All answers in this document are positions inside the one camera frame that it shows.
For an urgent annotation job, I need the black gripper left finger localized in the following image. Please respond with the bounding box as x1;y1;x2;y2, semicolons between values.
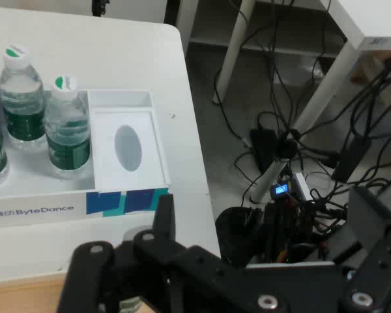
63;194;259;313

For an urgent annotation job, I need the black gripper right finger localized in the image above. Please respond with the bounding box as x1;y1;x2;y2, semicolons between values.
319;185;391;313

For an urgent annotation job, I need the clear water bottle Cestbon cap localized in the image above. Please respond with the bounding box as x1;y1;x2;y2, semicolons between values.
119;224;154;313

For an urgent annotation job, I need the black power adapter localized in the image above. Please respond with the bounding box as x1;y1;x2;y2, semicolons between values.
331;136;371;183
248;128;282;173

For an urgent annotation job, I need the black round bin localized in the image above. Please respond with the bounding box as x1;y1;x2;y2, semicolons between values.
214;206;267;265

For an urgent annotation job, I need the white power strip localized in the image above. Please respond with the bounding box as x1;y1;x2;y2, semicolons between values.
291;171;311;200

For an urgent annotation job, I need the small device with blue display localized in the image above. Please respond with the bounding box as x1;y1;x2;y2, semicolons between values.
269;183;290;199

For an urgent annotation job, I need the white ByteDance organizer box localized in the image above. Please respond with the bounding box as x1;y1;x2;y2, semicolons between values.
0;88;172;229

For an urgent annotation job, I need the water bottle green label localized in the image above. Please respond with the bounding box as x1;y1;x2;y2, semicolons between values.
42;74;93;179
0;43;47;151

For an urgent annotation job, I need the brown cardboard box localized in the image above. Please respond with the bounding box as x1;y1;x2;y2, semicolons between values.
350;48;391;84

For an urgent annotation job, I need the wooden tray with cream rim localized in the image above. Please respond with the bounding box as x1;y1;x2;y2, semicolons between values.
0;269;157;313

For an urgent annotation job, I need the round white table leg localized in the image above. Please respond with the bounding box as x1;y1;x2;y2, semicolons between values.
213;0;257;105

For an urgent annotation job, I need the white side table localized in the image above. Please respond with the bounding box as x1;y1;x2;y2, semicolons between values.
291;0;391;140

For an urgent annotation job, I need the black electronics box with wires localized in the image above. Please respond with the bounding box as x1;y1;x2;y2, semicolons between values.
263;197;319;263

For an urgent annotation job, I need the thick black cable bundle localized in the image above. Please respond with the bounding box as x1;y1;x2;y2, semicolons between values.
341;45;391;144

